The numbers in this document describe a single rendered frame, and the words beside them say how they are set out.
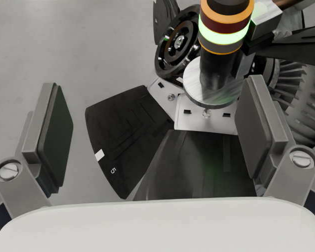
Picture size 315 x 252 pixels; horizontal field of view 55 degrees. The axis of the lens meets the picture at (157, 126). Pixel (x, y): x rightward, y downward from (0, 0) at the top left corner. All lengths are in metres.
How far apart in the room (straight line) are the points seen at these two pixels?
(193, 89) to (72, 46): 1.83
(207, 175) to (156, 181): 0.07
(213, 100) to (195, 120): 0.10
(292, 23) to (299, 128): 0.25
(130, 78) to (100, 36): 0.40
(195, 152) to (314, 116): 0.20
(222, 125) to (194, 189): 0.10
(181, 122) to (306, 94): 0.19
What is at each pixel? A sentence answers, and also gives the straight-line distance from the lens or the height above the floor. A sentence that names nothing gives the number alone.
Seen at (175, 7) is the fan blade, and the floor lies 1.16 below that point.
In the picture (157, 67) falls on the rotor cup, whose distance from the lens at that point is 0.47.
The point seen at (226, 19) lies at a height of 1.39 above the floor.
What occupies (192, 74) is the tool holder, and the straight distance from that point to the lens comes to 0.36.
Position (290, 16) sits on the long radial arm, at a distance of 0.70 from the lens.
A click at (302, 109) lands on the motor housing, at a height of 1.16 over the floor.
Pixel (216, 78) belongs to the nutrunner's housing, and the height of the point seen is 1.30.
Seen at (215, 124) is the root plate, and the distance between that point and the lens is 0.44.
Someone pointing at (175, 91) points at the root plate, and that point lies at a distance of 0.53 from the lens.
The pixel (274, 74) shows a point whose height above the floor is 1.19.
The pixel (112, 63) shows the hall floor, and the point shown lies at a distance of 1.99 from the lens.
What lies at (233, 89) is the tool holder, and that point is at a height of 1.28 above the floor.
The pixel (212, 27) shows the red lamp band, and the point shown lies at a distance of 0.27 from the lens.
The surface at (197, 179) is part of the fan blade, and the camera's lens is 0.40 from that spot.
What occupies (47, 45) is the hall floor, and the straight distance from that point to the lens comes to 2.23.
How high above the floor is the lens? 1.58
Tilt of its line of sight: 66 degrees down
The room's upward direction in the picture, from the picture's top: 9 degrees counter-clockwise
